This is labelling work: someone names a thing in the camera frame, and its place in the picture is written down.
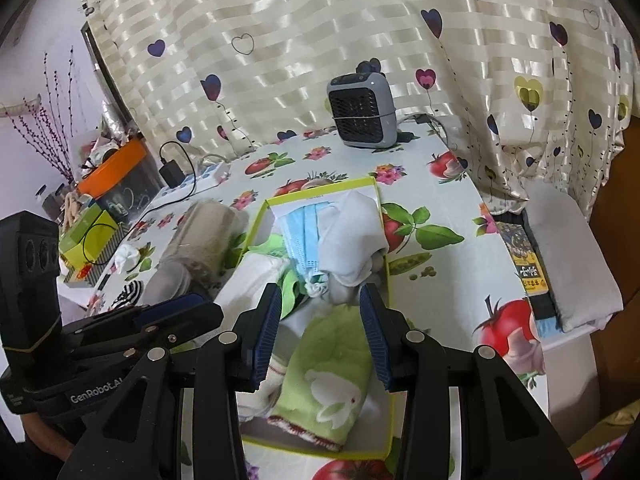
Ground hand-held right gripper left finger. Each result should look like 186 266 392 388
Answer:
57 282 283 480

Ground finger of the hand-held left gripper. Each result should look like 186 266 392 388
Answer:
62 310 151 361
134 294 224 352

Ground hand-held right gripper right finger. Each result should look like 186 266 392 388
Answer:
358 283 583 480

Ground white towel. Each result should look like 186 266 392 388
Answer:
220 256 293 321

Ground green towel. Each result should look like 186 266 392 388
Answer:
269 304 382 454

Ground white grey sock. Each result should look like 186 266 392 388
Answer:
319 191 390 307

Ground stack of blue face masks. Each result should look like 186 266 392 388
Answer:
276 204 332 287

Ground yellow-green cardboard box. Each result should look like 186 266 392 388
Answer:
219 177 402 461

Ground person's left forearm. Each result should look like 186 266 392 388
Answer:
21 412 87 462

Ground black white striped sock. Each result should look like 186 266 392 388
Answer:
109 280 147 309

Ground grey zigzag patterned box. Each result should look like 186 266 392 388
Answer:
65 230 132 287

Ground green cardboard box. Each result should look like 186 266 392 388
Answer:
59 205 122 272

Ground floral tomato printed tablecloth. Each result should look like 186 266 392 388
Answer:
55 129 551 480

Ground beige plush toy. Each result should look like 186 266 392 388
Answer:
61 191 85 232

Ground dark doodle-printed container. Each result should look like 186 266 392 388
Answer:
95 160 162 222

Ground black charger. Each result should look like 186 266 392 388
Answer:
158 159 185 187

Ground white power strip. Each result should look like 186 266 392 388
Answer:
184 161 232 187

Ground orange plastic bin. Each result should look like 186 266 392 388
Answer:
77 138 149 197

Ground dark covered book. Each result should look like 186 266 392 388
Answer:
494 219 559 322

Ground purple decorative branches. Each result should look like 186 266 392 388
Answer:
9 46 82 187

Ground grey cushion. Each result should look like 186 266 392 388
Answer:
521 179 626 334

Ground small grey fan heater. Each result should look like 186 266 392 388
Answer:
326 60 399 150

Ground red blue patterned cloth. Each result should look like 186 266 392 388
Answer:
574 439 632 480

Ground brown wooden door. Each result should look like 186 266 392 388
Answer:
584 112 640 343

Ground cream curtain with hearts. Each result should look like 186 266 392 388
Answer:
75 0 640 213

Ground thin black cable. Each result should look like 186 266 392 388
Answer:
81 224 124 264

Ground black charger cable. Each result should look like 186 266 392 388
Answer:
132 141 202 228

